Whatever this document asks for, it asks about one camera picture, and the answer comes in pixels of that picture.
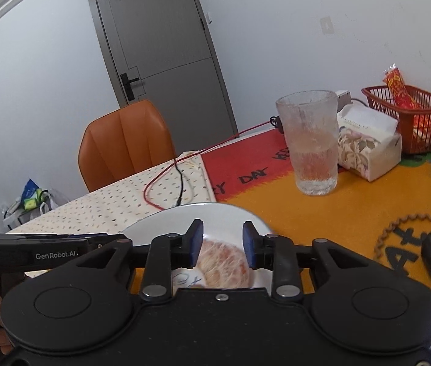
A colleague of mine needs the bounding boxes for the peeled pomelo segment front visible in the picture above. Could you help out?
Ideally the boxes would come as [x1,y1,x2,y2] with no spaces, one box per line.
[196,239,254,289]

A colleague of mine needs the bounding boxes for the white plastic bag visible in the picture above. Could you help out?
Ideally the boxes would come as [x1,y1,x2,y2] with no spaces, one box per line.
[0,189,70,233]

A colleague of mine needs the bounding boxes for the white plate blue rim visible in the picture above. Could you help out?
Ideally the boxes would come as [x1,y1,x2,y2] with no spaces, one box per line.
[123,203,272,290]

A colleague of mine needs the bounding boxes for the blue green bag pile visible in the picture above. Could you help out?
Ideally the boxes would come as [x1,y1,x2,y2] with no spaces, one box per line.
[20,179,49,211]

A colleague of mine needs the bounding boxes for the dotted white tablecloth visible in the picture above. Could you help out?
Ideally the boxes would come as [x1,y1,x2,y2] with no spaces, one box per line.
[11,151,216,234]

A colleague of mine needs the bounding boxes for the red orange table mat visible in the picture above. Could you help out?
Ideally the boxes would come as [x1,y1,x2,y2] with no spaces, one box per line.
[201,130,431,288]

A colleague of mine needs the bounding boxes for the orange leather chair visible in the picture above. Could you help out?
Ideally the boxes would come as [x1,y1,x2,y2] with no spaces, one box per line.
[78,100,176,192]

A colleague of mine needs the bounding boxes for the black power adapter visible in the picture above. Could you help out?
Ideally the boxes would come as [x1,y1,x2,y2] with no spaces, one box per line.
[269,116,284,134]

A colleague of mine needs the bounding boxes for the frosted drinking glass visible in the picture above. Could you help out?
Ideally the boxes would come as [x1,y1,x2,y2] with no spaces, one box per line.
[276,90,339,196]

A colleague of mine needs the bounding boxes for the floral tissue box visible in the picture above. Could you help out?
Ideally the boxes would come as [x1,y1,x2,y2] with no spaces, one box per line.
[337,102,402,183]

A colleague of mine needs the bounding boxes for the white power adapter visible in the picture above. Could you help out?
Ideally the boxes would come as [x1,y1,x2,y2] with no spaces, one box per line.
[335,90,352,112]

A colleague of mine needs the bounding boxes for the red plastic basket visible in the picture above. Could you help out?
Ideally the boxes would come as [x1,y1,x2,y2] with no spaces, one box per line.
[362,85,431,155]

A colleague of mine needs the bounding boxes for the red snack packet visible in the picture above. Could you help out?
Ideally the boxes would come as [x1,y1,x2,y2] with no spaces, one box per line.
[383,64,431,141]

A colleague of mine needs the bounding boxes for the grey door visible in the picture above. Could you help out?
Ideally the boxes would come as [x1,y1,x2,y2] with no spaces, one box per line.
[88,0,238,152]

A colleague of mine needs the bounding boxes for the black cable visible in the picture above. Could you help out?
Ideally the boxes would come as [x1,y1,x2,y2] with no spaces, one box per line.
[172,161,185,207]

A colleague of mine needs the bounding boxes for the red cable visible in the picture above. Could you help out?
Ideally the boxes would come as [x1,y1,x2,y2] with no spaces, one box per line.
[143,119,278,211]

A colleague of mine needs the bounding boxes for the black door handle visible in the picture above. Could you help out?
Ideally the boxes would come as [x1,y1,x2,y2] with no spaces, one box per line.
[119,73,140,102]

